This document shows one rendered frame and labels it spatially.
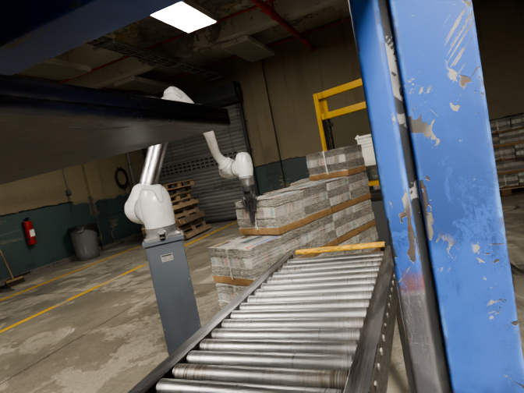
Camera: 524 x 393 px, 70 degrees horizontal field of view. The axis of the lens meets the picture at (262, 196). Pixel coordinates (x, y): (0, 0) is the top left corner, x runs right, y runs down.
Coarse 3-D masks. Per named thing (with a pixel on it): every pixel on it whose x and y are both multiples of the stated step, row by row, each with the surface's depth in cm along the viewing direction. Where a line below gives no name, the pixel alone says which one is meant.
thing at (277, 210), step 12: (288, 192) 249; (300, 192) 242; (264, 204) 231; (276, 204) 226; (288, 204) 234; (300, 204) 242; (264, 216) 233; (276, 216) 227; (288, 216) 234; (300, 216) 242
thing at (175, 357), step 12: (276, 264) 173; (264, 276) 158; (252, 288) 146; (240, 300) 134; (228, 312) 125; (204, 324) 119; (216, 324) 117; (192, 336) 112; (204, 336) 110; (180, 348) 105; (192, 348) 104; (168, 360) 99; (180, 360) 98; (156, 372) 94; (168, 372) 94; (144, 384) 89; (156, 384) 89
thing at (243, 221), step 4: (264, 196) 250; (240, 200) 253; (236, 204) 251; (240, 204) 248; (236, 208) 251; (240, 208) 249; (244, 208) 246; (240, 212) 249; (244, 212) 247; (248, 212) 243; (240, 216) 250; (244, 216) 247; (248, 216) 244; (240, 220) 250; (244, 220) 247; (248, 220) 244; (240, 224) 250; (244, 224) 248; (248, 224) 245; (252, 224) 242
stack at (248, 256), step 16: (352, 208) 290; (320, 224) 258; (336, 224) 272; (352, 224) 287; (240, 240) 236; (256, 240) 226; (272, 240) 222; (288, 240) 232; (304, 240) 244; (320, 240) 256; (352, 240) 285; (224, 256) 223; (240, 256) 212; (256, 256) 212; (272, 256) 221; (320, 256) 254; (224, 272) 226; (240, 272) 215; (256, 272) 211; (224, 288) 229; (240, 288) 218; (224, 304) 232
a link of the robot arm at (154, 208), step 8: (144, 192) 187; (152, 192) 187; (160, 192) 189; (144, 200) 186; (152, 200) 186; (160, 200) 187; (168, 200) 191; (136, 208) 194; (144, 208) 186; (152, 208) 185; (160, 208) 186; (168, 208) 190; (144, 216) 187; (152, 216) 186; (160, 216) 186; (168, 216) 189; (144, 224) 190; (152, 224) 186; (160, 224) 186; (168, 224) 189
